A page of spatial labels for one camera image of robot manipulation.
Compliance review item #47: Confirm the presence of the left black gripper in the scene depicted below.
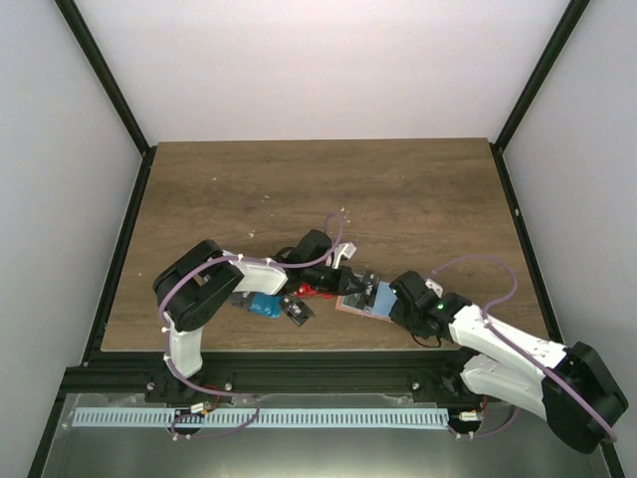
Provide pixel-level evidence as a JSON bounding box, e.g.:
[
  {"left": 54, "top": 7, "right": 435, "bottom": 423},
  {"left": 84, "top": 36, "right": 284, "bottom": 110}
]
[{"left": 304, "top": 264, "right": 365, "bottom": 296}]

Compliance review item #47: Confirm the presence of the pink leather card holder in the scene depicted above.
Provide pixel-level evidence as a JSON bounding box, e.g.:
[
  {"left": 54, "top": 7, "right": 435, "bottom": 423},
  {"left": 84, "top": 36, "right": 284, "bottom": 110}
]
[{"left": 335, "top": 281, "right": 396, "bottom": 322}]

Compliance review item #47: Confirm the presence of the black VIP card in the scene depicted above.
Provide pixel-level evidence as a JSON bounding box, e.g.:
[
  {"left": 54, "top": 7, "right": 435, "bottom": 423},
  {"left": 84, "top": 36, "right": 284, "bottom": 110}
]
[
  {"left": 280, "top": 296, "right": 315, "bottom": 327},
  {"left": 356, "top": 271, "right": 379, "bottom": 310}
]

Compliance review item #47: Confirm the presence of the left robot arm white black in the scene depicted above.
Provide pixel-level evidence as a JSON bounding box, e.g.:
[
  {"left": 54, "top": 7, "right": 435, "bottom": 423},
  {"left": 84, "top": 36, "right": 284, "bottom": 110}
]
[{"left": 152, "top": 229, "right": 374, "bottom": 402}]

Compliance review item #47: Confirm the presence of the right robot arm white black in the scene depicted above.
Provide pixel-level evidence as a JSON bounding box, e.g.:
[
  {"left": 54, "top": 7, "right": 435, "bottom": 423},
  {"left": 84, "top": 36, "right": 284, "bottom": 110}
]
[{"left": 389, "top": 271, "right": 629, "bottom": 453}]

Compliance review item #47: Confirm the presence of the red VIP card pile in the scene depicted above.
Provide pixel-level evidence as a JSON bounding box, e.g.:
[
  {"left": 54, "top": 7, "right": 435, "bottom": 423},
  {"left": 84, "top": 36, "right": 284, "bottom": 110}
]
[{"left": 295, "top": 283, "right": 334, "bottom": 299}]

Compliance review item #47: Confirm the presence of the blue card pile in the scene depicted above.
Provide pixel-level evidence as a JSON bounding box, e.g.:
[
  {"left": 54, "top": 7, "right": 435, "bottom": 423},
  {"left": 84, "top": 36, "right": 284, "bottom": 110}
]
[{"left": 248, "top": 293, "right": 282, "bottom": 319}]

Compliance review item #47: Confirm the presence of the black card pile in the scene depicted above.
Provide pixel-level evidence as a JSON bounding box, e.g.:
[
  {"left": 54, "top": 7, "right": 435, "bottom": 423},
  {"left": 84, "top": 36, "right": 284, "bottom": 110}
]
[{"left": 229, "top": 292, "right": 255, "bottom": 310}]

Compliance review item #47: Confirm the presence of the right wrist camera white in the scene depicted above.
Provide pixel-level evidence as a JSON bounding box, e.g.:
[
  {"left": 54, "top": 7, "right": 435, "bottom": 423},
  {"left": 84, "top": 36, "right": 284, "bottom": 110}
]
[{"left": 425, "top": 279, "right": 443, "bottom": 297}]

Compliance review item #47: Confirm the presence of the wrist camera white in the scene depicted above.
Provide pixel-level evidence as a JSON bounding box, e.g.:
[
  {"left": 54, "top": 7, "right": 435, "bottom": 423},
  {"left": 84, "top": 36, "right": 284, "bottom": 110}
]
[
  {"left": 425, "top": 279, "right": 443, "bottom": 297},
  {"left": 326, "top": 242, "right": 356, "bottom": 269}
]

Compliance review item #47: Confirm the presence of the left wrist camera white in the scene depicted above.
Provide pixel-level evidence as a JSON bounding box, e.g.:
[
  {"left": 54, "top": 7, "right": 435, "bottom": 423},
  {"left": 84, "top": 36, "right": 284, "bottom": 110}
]
[{"left": 326, "top": 242, "right": 356, "bottom": 269}]

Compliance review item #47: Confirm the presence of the light blue slotted cable duct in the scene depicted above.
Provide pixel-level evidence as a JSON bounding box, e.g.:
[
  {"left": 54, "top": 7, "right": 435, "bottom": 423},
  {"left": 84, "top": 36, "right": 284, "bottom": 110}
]
[{"left": 73, "top": 407, "right": 449, "bottom": 430}]

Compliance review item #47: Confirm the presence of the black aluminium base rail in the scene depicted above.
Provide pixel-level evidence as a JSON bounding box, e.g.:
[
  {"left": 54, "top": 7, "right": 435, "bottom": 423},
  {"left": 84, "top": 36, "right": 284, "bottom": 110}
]
[{"left": 61, "top": 349, "right": 479, "bottom": 404}]

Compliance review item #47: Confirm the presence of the right black frame post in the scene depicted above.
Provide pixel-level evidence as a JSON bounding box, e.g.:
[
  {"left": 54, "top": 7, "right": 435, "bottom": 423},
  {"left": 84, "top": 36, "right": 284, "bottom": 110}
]
[{"left": 495, "top": 0, "right": 592, "bottom": 150}]

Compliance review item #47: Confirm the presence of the black frame post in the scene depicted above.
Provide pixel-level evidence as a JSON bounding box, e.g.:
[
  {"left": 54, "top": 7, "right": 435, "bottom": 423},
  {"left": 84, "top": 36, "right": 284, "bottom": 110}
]
[
  {"left": 54, "top": 0, "right": 152, "bottom": 155},
  {"left": 495, "top": 0, "right": 592, "bottom": 150}
]

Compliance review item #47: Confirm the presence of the left black frame post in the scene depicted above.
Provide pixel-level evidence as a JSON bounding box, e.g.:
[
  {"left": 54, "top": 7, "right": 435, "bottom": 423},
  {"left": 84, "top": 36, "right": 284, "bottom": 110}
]
[{"left": 54, "top": 0, "right": 152, "bottom": 155}]

